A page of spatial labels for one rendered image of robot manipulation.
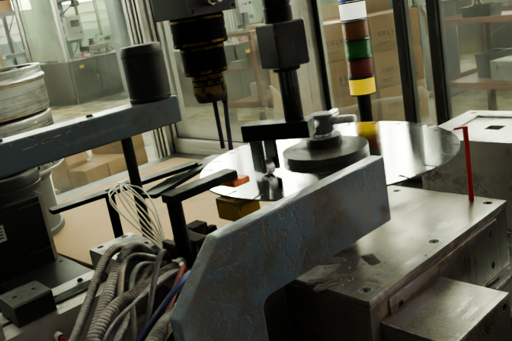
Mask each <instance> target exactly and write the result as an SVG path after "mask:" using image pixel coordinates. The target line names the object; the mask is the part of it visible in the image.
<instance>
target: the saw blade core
mask: <svg viewBox="0 0 512 341"><path fill-rule="evenodd" d="M333 126H334V130H335V131H339V132H341V135H355V136H359V137H363V138H365V139H367V140H368V143H369V151H368V152H367V153H366V154H365V155H363V156H361V157H359V158H356V159H354V160H352V161H347V162H344V163H340V164H333V165H328V166H322V167H294V166H290V165H288V164H285V163H284V162H283V155H282V153H283V151H284V150H285V149H286V148H288V147H290V146H291V145H295V144H296V143H299V142H304V141H305V140H306V139H285V140H276V141H277V150H278V155H279V159H280V168H279V169H276V170H275V171H274V172H273V173H272V174H268V175H263V174H262V173H260V172H257V171H254V165H253V161H252V156H251V148H250V144H247V145H243V146H241V147H239V148H236V149H233V150H231V151H229V152H227V153H225V154H224V155H221V156H219V157H218V158H216V159H215V160H213V161H211V162H210V163H209V164H208V165H207V166H205V168H204V169H203V170H202V172H201V174H200V178H202V177H205V176H207V175H210V174H213V173H215V172H217V171H220V170H222V169H225V168H228V169H234V170H237V174H244V175H249V177H250V182H248V183H245V184H243V185H241V186H238V187H236V188H232V187H227V186H217V187H214V188H212V189H211V190H209V191H210V192H211V193H215V194H216V195H219V196H224V197H226V196H227V195H229V194H232V195H233V196H232V197H231V199H240V200H248V201H254V200H255V201H259V202H276V201H278V200H280V199H282V198H284V197H286V196H288V195H290V194H292V193H295V192H297V191H299V190H301V189H303V188H305V187H307V186H309V185H311V184H313V183H315V182H317V181H319V180H322V179H324V178H326V177H328V176H330V175H332V174H334V173H336V172H338V171H340V170H342V169H345V168H346V167H349V166H351V165H352V164H355V163H357V162H358V161H361V160H363V159H364V158H368V157H369V156H371V155H375V156H383V158H384V165H385V171H386V182H387V186H392V185H395V184H397V183H402V182H405V181H407V180H408V179H409V180H411V179H414V178H416V177H419V176H421V175H424V174H427V173H429V172H431V171H433V170H435V169H436V168H439V167H441V166H442V165H444V164H445V163H447V162H448V161H450V160H451V159H452V158H453V156H455V155H456V154H457V153H458V151H459V149H460V140H459V138H458V136H457V135H456V134H454V133H453V132H451V131H449V130H447V129H444V128H441V127H439V126H435V127H432V128H429V129H425V128H427V127H430V126H433V125H429V124H424V123H411V122H397V121H378V122H361V123H351V124H349V123H344V124H337V125H333Z"/></svg>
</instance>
